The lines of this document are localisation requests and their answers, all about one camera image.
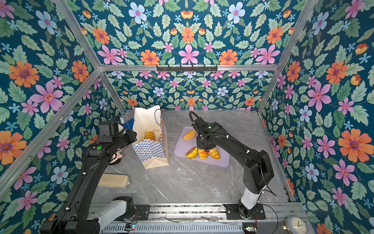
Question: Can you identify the blue checkered paper bag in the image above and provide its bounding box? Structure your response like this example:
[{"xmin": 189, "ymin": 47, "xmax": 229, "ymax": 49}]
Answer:
[{"xmin": 132, "ymin": 105, "xmax": 169, "ymax": 169}]

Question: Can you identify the round sugared bread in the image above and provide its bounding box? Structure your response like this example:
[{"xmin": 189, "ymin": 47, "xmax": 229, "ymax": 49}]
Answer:
[{"xmin": 183, "ymin": 129, "xmax": 197, "ymax": 140}]

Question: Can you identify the large braided bread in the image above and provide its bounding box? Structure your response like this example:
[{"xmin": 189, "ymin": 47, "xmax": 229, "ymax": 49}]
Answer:
[{"xmin": 145, "ymin": 131, "xmax": 155, "ymax": 141}]

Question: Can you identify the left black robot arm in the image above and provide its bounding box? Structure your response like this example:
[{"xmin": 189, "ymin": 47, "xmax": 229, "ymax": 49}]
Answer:
[{"xmin": 40, "ymin": 129, "xmax": 136, "ymax": 234}]

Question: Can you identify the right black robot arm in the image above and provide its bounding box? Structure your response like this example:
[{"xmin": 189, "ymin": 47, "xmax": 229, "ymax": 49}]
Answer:
[{"xmin": 189, "ymin": 111, "xmax": 274, "ymax": 219}]

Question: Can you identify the beige long bread loaf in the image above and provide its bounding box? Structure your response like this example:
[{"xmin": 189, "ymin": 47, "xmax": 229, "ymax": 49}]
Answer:
[{"xmin": 98, "ymin": 174, "xmax": 130, "ymax": 188}]

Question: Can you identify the plush doll pink shirt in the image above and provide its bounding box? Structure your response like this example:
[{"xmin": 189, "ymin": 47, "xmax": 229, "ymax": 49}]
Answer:
[{"xmin": 109, "ymin": 147, "xmax": 125, "ymax": 166}]

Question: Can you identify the black hook rail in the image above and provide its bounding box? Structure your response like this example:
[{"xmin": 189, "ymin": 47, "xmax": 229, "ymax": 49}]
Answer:
[{"xmin": 156, "ymin": 65, "xmax": 218, "ymax": 73}]

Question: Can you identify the lilac plastic tray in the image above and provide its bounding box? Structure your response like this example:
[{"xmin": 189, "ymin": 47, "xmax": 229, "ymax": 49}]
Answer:
[{"xmin": 173, "ymin": 126, "xmax": 231, "ymax": 168}]

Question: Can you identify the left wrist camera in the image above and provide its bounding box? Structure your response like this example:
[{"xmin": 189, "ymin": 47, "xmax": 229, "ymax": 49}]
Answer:
[{"xmin": 98, "ymin": 121, "xmax": 119, "ymax": 143}]

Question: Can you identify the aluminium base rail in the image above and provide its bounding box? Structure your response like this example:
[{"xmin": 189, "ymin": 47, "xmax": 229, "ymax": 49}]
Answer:
[{"xmin": 115, "ymin": 202, "xmax": 309, "ymax": 224}]

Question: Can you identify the alarm clock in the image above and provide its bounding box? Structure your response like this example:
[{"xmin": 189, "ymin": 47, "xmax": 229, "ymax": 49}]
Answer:
[{"xmin": 281, "ymin": 215, "xmax": 308, "ymax": 234}]

